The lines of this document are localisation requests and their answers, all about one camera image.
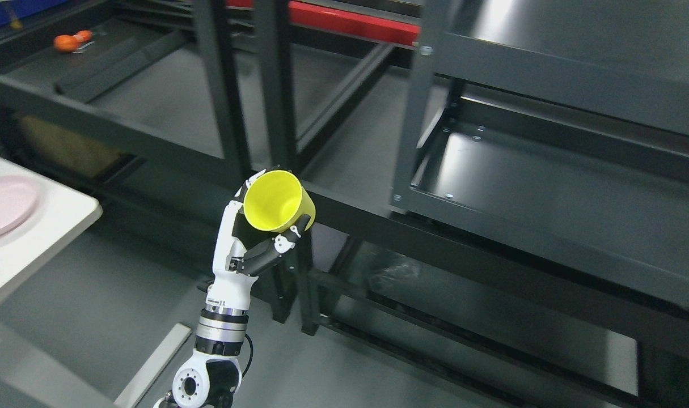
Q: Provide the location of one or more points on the orange toy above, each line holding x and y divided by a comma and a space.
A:
72, 43

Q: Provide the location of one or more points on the yellow plastic cup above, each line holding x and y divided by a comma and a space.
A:
276, 200

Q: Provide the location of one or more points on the red metal beam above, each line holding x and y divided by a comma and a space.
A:
388, 21

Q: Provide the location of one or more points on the pink plastic plate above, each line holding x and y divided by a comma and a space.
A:
19, 196

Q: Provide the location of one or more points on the white table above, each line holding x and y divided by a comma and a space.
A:
61, 215

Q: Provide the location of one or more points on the blue plastic bin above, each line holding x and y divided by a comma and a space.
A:
15, 10

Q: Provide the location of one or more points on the black metal shelf rack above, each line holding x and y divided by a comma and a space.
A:
160, 81

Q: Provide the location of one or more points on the grey metal shelf unit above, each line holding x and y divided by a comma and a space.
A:
516, 200

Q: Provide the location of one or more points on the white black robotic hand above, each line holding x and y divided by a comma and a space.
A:
242, 253

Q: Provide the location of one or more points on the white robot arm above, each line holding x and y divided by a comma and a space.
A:
212, 374

